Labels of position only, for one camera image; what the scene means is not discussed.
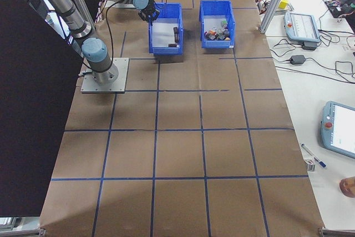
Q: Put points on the orange white switch block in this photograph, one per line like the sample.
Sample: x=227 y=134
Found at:
x=210 y=32

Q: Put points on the white foam liner sheet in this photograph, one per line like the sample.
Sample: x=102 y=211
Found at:
x=163 y=33

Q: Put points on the silver black push button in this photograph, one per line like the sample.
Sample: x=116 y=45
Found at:
x=225 y=27

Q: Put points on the black frame cover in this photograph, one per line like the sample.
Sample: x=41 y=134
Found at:
x=33 y=95

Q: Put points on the small white box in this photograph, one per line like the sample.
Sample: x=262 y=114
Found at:
x=311 y=164

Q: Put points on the aluminium extrusion post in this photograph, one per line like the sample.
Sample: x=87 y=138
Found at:
x=273 y=1

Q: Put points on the blue plastic storage bin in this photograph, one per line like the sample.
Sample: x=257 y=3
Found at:
x=166 y=51
x=217 y=44

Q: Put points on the white square base plate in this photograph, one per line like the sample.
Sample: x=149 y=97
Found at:
x=122 y=81

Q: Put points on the green white switch block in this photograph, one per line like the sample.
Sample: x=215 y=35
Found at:
x=223 y=22

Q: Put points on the pile of push-button switches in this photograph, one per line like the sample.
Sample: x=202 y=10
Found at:
x=213 y=22

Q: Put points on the black cylindrical capacitor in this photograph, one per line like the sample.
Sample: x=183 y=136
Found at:
x=172 y=45
x=175 y=34

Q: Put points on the black power adapter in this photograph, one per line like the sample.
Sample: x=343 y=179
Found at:
x=309 y=46
x=297 y=59

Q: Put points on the black contact block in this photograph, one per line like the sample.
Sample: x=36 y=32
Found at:
x=226 y=32

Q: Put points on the silver usb hub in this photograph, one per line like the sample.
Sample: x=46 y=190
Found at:
x=262 y=6

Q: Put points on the yellow block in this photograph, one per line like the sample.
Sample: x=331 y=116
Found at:
x=283 y=3

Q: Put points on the brown rounded object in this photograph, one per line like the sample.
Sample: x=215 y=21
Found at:
x=348 y=187

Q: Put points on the grey blue teach pendant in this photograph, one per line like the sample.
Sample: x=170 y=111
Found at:
x=339 y=128
x=302 y=27

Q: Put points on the blue pen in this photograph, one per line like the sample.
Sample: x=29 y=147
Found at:
x=313 y=155

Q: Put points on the black electronics board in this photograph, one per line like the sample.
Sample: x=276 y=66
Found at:
x=334 y=4

